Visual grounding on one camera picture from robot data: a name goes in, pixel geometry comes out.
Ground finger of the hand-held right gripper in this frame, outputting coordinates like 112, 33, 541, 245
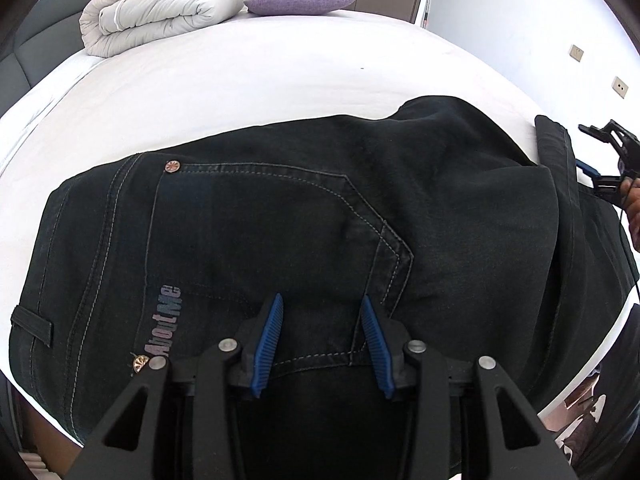
578, 120, 640, 150
575, 159, 639, 197

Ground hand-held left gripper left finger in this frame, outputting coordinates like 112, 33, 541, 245
62, 294, 286, 480

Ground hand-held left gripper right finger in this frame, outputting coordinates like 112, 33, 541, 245
360, 295, 581, 480

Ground black denim pants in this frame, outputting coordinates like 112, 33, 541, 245
7, 95, 640, 480

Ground person's right hand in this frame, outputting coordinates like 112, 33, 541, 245
620, 179, 640, 251

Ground bed with white sheet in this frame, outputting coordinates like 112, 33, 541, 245
0, 7, 640, 411

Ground purple pillow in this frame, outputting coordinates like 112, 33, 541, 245
245, 0, 357, 16

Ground folded beige duvet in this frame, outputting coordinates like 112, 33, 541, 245
79, 0, 248, 58

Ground grey padded headboard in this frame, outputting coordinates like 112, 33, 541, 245
0, 0, 101, 111

